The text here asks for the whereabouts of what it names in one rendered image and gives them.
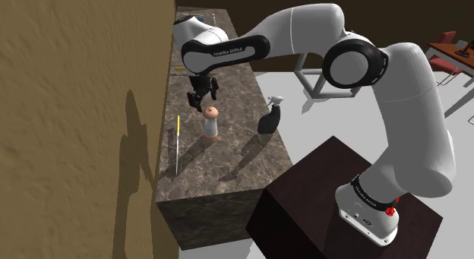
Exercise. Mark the white wooden pepper mill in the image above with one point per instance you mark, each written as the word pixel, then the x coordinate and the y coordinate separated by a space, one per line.
pixel 210 125

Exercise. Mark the small yellow thin object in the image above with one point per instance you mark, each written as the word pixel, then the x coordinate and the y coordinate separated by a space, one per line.
pixel 179 68

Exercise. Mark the black spray bottle white head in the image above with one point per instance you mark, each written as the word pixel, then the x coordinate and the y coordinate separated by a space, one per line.
pixel 269 121

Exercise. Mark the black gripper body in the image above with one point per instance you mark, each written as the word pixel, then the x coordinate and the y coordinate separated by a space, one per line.
pixel 200 83

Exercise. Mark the white metal frame stool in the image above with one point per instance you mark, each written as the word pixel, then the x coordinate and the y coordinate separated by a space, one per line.
pixel 314 84

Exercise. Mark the dark robot stand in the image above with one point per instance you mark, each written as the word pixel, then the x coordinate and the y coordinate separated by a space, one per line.
pixel 296 213

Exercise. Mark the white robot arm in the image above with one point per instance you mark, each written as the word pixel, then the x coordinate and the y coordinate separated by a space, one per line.
pixel 407 102

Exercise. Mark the wooden table white legs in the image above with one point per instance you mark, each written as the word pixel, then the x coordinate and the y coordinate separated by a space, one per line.
pixel 450 51

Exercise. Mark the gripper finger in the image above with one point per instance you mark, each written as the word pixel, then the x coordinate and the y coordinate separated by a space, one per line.
pixel 214 88
pixel 193 101

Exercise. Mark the red chair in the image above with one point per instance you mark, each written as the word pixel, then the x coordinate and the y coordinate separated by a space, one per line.
pixel 444 62

